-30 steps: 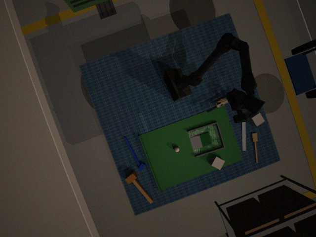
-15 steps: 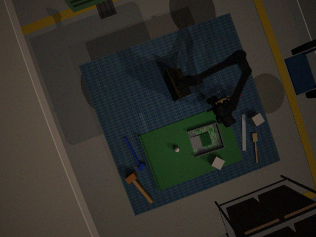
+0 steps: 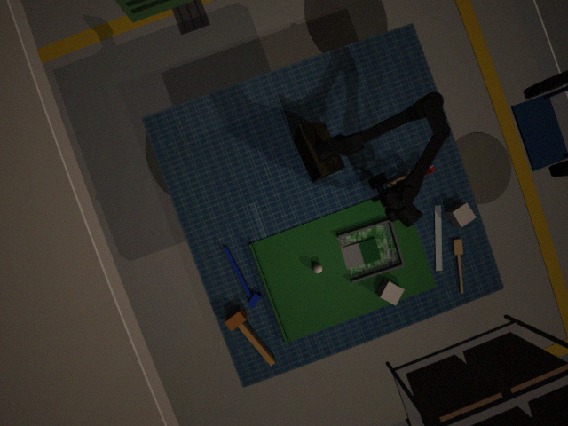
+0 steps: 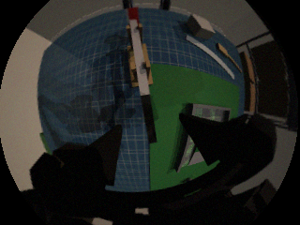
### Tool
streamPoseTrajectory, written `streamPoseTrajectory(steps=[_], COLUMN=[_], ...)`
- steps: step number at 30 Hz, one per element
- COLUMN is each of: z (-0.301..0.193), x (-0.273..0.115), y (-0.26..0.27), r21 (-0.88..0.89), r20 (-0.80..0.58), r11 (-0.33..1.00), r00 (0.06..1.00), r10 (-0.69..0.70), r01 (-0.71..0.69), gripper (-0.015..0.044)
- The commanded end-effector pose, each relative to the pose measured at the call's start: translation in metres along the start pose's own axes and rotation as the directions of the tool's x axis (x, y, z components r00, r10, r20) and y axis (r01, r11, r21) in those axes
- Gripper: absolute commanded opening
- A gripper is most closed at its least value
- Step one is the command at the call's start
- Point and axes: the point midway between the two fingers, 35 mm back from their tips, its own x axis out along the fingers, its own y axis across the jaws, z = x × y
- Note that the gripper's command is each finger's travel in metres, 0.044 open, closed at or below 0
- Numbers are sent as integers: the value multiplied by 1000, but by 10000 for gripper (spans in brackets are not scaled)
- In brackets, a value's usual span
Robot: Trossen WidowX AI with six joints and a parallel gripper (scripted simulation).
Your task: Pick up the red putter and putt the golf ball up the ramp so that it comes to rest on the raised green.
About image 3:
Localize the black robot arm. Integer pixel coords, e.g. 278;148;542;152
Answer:
313;91;451;227

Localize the tan box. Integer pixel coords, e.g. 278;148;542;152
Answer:
446;202;476;228
376;278;405;305

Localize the grey flat bar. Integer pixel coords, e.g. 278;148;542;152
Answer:
434;205;443;271

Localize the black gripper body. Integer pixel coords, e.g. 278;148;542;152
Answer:
368;173;398;222

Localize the green flat mat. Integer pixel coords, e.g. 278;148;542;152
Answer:
252;199;436;342

